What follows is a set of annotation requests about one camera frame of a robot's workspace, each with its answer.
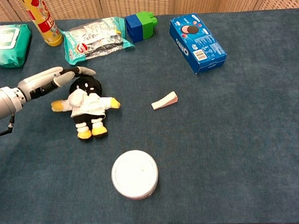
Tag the dark blue table cloth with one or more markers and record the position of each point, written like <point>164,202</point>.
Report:
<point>217,138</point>

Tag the blue Oreo cookie box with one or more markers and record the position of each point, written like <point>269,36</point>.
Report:
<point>197,41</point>

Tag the blue plastic block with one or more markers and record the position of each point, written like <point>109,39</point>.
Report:
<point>134,27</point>

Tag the teal silver snack bag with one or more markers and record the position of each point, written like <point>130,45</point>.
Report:
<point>94,40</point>

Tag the round clear plastic container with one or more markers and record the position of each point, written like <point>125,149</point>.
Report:
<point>135,177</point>

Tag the yellow juice bottle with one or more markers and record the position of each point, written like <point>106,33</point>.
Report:
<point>45,22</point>

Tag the black white plush toy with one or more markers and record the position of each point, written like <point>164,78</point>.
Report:
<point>87,108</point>

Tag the white pink wedge eraser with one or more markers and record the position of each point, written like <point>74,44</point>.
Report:
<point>165,100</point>

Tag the green toy building block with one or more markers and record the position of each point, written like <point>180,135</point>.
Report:
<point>147,23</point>

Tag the green wet wipes pack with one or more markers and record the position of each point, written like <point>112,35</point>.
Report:
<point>9,45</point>

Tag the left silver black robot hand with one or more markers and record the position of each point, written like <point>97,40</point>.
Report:
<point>46,80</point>

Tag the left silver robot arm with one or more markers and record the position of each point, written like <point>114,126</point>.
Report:
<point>1,104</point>

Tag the wicker folding screen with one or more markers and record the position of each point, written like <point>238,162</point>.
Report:
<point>158,1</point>

